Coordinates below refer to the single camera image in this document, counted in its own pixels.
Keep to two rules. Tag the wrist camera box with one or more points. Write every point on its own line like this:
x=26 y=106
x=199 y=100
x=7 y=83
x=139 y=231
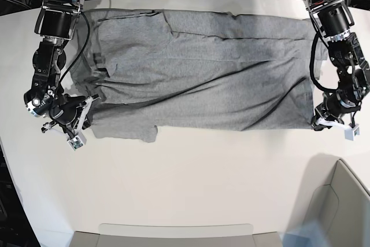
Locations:
x=77 y=142
x=351 y=132

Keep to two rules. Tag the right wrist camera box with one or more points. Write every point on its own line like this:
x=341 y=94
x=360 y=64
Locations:
x=77 y=142

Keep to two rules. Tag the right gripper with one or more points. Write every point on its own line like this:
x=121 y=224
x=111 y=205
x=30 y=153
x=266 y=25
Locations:
x=72 y=114

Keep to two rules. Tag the grey cardboard box right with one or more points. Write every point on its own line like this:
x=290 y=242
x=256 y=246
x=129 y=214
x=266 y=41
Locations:
x=340 y=211

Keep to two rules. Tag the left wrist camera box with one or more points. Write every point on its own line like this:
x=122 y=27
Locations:
x=351 y=132

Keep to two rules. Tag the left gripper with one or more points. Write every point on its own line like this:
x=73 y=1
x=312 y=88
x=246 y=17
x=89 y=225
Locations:
x=334 y=112

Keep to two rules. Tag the grey T-shirt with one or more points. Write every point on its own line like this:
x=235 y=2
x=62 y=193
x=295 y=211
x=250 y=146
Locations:
x=155 y=68

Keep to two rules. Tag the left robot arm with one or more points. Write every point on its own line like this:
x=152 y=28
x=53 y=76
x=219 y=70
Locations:
x=332 y=21

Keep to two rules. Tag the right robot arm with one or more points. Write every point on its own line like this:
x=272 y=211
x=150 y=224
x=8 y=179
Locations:
x=46 y=98

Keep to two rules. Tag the grey bin front edge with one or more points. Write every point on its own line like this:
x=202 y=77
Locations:
x=132 y=235

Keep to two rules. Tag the blue translucent bag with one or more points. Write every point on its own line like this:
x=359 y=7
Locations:
x=309 y=234

